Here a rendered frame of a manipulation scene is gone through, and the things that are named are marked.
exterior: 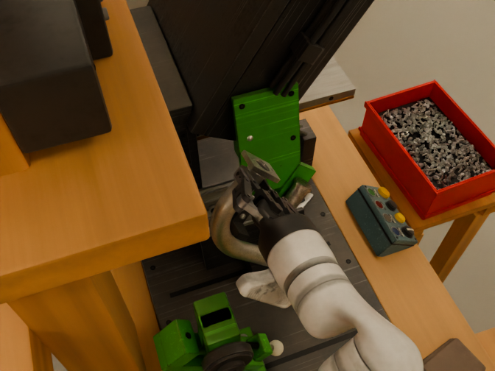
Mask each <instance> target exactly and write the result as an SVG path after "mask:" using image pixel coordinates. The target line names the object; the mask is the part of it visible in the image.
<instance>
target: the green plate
mask: <svg viewBox="0 0 495 371"><path fill-rule="evenodd" d="M287 84H288V83H287ZM287 84H286V85H285V86H284V87H283V88H282V90H281V91H280V93H279V94H278V95H277V96H276V95H275V94H273V91H274V90H275V88H276V87H277V85H276V86H275V87H274V88H271V87H269V88H263V89H260V90H257V91H252V92H249V93H244V94H240V95H237V96H232V97H231V104H232V110H233V116H234V127H235V133H236V141H234V151H235V153H236V154H237V156H238V158H239V166H241V165H244V166H248V164H247V163H246V161H245V159H244V158H243V157H242V155H241V153H242V151H243V150H246V151H247V152H249V153H251V154H253V155H255V156H256V157H258V158H261V159H262V160H264V161H266V162H268V163H269V164H270V165H271V166H272V168H273V169H274V171H275V173H276V174H277V175H278V177H279V178H280V181H279V182H278V183H275V182H273V181H272V180H269V179H266V181H267V182H268V183H269V185H270V187H271V189H272V190H273V189H276V188H280V187H282V186H283V184H285V182H286V181H287V179H288V178H289V176H290V175H291V174H292V173H293V171H294V170H295V168H296V167H297V165H298V164H301V143H300V119H299V95H298V82H296V83H295V84H294V86H293V87H292V89H291V90H290V92H289V93H288V94H287V96H286V97H283V96H282V95H281V92H282V91H283V90H284V89H285V87H286V86H287ZM249 135H252V136H253V140H252V141H248V140H247V137H248V136H249Z"/></svg>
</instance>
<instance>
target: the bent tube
mask: <svg viewBox="0 0 495 371"><path fill-rule="evenodd" d="M241 155H242V157H243V158H244V159H245V161H246V163H247V164H248V166H247V169H248V170H249V171H250V173H251V174H252V176H253V178H254V179H255V181H256V182H257V183H258V185H259V184H260V183H261V182H262V180H263V179H269V180H272V181H273V182H275V183H278V182H279V181H280V178H279V177H278V175H277V174H276V173H275V171H274V169H273V168H272V166H271V165H270V164H269V163H268V162H266V161H264V160H262V159H261V158H258V157H256V156H255V155H253V154H251V153H249V152H247V151H246V150H243V151H242V153H241ZM237 185H238V183H237V181H236V180H234V182H233V183H232V184H231V185H230V187H229V188H228V189H227V190H226V191H225V193H224V194H223V195H222V196H221V197H220V199H219V200H218V202H217V204H216V205H215V207H214V209H213V212H212V215H211V221H210V232H211V237H212V240H213V242H214V243H215V245H216V246H217V248H218V249H219V250H220V251H221V252H223V253H224V254H226V255H227V256H230V257H232V258H235V259H239V260H242V261H248V262H251V263H255V264H260V265H263V266H268V265H267V263H266V262H265V260H264V258H263V256H262V254H261V253H260V251H259V246H258V245H257V244H251V243H249V242H246V241H241V240H239V239H237V238H235V237H234V236H233V235H232V234H231V230H230V224H231V220H232V217H233V215H234V214H235V212H236V211H235V210H234V209H233V196H232V191H233V189H234V188H236V187H237Z"/></svg>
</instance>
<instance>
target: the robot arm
mask: <svg viewBox="0 0 495 371"><path fill-rule="evenodd" d="M234 178H235V180H236V181H237V183H238V185H237V187H236V188H234V189H233V191H232V196H233V209H234V210H235V211H236V212H237V213H241V212H242V211H243V210H245V211H247V212H248V213H249V214H250V215H251V218H252V220H253V222H254V224H255V226H256V227H257V228H258V229H259V230H260V235H259V251H260V253H261V254H262V256H263V258H264V260H265V262H266V263H267V265H268V267H269V269H266V270H263V271H259V272H249V273H246V274H243V275H242V276H241V277H240V278H239V279H238V280H237V281H236V286H237V288H238V290H239V293H240V294H241V295H242V296H243V297H247V298H251V299H254V300H257V301H260V302H263V303H267V304H270V305H274V306H277V307H280V308H288V307H289V306H291V304H292V307H293V308H294V310H295V312H296V314H297V315H298V317H299V319H300V321H301V323H302V325H303V326H304V327H305V329H306V331H307V332H308V333H309V334H310V335H311V336H313V337H315V338H318V339H328V338H331V337H334V336H337V335H340V334H341V333H344V332H346V331H349V330H351V329H352V328H356V329H357V331H358V333H357V334H356V335H355V336H354V337H353V338H352V339H350V340H349V341H348V342H346V343H345V344H344V345H343V346H342V347H341V348H340V349H339V350H337V351H336V352H335V353H333V354H332V355H331V356H330V357H328V358H327V359H326V360H325V361H324V362H323V363H322V364H321V365H320V368H319V369H318V371H424V363H423V359H422V357H421V353H420V351H419V349H418V348H417V346H416V345H415V343H414V342H413V341H412V340H411V339H410V338H409V337H408V336H407V335H406V334H405V333H403V332H402V331H400V330H399V329H398V328H397V327H396V326H395V325H393V324H392V323H390V322H389V321H388V320H386V319H385V318H384V317H383V316H382V315H381V314H379V313H378V312H377V311H375V310H374V309H373V308H372V307H371V306H370V305H369V304H368V303H367V302H366V301H365V300H364V299H363V298H362V297H361V296H360V294H359V293H358V292H357V290H356V289H355V288H354V287H353V285H352V284H351V282H350V280H349V279H348V278H347V276H346V275H345V273H344V272H343V271H342V269H341V268H340V266H339V264H338V263H337V260H336V258H335V256H334V253H333V252H332V251H331V249H330V247H329V246H328V244H327V243H326V242H325V240H324V239H323V237H322V236H321V234H320V233H319V232H318V230H317V228H316V227H315V226H314V224H313V223H312V221H311V220H310V218H309V217H307V216H305V215H303V214H300V213H299V212H298V211H297V210H296V209H295V208H294V207H293V206H292V205H291V204H290V203H289V201H288V200H287V199H286V198H284V197H282V198H280V196H279V195H278V193H277V192H276V191H274V190H272V189H271V187H270V185H269V183H268V182H267V181H266V179H263V180H262V182H261V183H260V184H259V185H258V183H257V182H256V181H255V179H254V178H253V176H252V174H251V173H250V171H249V170H248V168H247V167H246V166H244V165H241V166H240V167H239V168H238V169H237V170H236V171H235V172H234ZM253 190H254V191H255V194H254V195H252V191H253Z"/></svg>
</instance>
